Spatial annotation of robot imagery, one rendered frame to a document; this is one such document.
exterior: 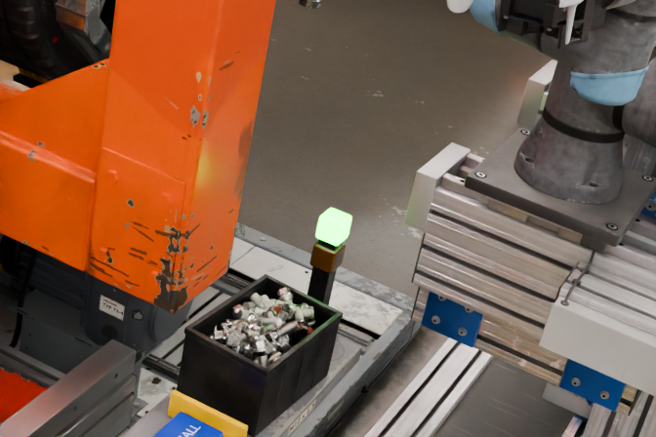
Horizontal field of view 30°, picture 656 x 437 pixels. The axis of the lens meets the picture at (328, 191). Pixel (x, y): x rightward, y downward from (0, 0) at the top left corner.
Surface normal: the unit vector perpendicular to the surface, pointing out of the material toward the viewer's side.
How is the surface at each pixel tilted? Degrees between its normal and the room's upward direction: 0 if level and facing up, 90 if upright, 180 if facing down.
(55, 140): 90
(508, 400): 0
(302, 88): 0
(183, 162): 90
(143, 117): 90
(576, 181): 73
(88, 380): 0
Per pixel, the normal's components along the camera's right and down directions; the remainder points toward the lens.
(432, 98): 0.18, -0.87
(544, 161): -0.63, -0.07
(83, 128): -0.44, 0.35
